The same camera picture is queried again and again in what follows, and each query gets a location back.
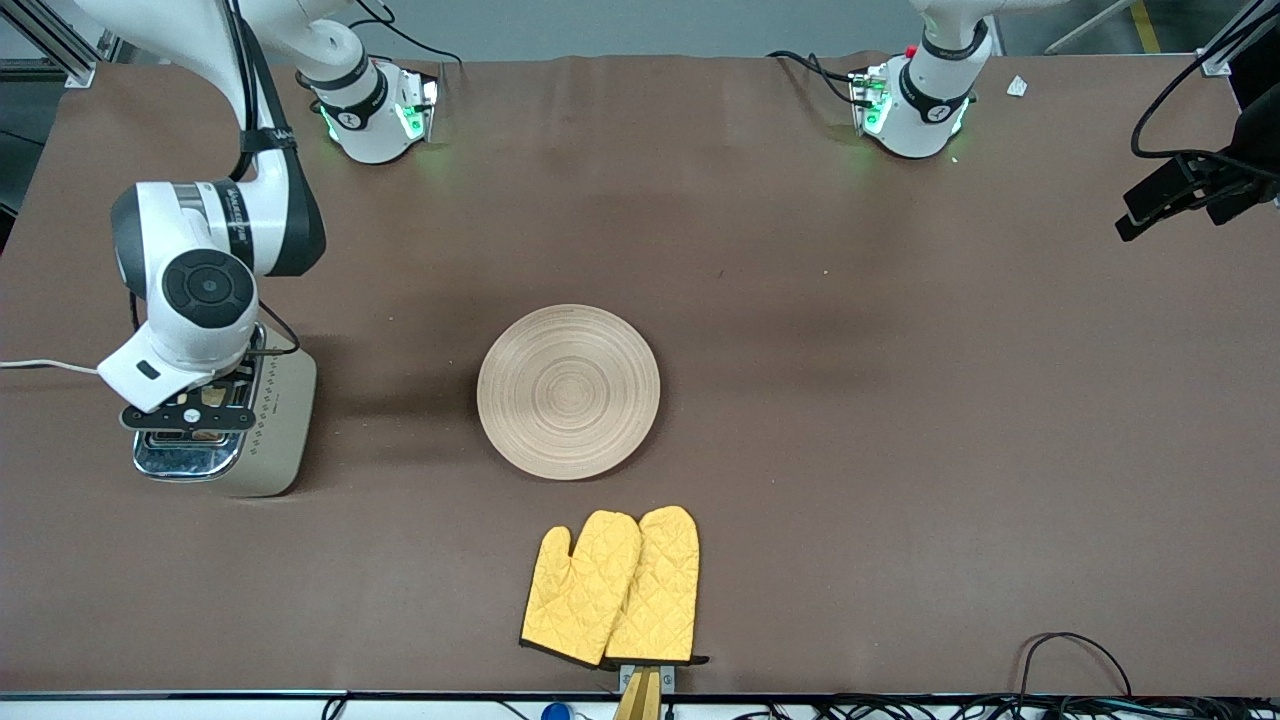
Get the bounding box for round light wooden plate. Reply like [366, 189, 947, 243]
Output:
[477, 304, 661, 481]

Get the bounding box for beige chrome two-slot toaster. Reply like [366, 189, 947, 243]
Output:
[133, 320, 318, 498]

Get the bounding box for yellow quilted oven mitt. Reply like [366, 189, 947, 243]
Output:
[520, 510, 642, 669]
[605, 505, 709, 666]

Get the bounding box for yellow wooden stick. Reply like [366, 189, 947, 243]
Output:
[612, 668, 663, 720]

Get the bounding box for aluminium frame profile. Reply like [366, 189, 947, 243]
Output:
[0, 0, 121, 89]
[1200, 0, 1263, 77]

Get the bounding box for white toaster power cord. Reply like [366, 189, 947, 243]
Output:
[0, 358, 106, 377]

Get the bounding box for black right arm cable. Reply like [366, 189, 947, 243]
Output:
[225, 0, 301, 356]

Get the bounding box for black left base cable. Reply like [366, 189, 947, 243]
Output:
[768, 50, 863, 106]

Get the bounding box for black base cable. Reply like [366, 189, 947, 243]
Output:
[350, 0, 463, 67]
[768, 50, 863, 106]

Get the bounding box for black right base cable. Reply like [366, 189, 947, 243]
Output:
[350, 0, 463, 67]

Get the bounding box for black looped cable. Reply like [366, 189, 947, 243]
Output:
[1018, 632, 1133, 701]

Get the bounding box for black cable bundle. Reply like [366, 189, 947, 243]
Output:
[740, 695, 1280, 720]

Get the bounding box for small metal bracket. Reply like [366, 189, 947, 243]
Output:
[620, 663, 676, 696]

